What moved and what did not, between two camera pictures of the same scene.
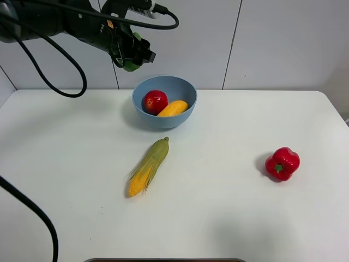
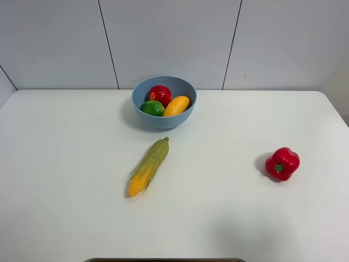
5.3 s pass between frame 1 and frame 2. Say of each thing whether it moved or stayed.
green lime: moved
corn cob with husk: stayed
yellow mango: moved
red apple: moved
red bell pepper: stayed
